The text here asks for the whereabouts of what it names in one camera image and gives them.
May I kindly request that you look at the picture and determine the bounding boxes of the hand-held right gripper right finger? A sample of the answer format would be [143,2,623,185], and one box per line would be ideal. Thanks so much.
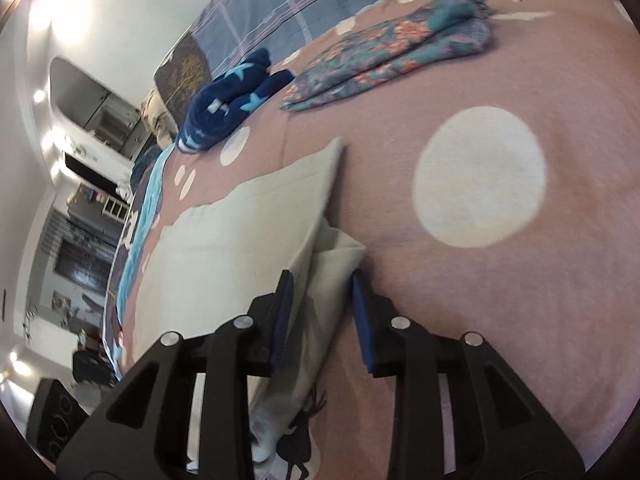
[350,270,586,480]

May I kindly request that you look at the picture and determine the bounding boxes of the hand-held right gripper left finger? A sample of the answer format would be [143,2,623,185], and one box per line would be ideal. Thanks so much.
[55,269,296,480]

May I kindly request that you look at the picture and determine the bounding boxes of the light green t-shirt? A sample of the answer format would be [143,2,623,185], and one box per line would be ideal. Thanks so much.
[122,136,368,466]

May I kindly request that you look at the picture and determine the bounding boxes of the beige clothes pile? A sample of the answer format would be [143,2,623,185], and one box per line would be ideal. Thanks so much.
[140,87,178,148]

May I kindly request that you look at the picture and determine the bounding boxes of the light blue patterned quilt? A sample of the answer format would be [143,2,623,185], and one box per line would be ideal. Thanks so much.
[102,147,176,376]

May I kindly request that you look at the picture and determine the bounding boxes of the navy star plush toy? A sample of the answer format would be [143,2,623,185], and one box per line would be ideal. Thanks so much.
[176,48,296,153]

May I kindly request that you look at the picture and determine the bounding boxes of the dark tree-print pillow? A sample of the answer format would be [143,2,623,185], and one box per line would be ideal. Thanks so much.
[153,30,213,133]

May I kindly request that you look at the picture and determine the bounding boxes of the teal floral folded cloth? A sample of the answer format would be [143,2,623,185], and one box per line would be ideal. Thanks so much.
[279,0,496,112]

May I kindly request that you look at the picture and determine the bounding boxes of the blue plaid pillow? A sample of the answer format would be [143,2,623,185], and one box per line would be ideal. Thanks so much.
[192,0,466,78]

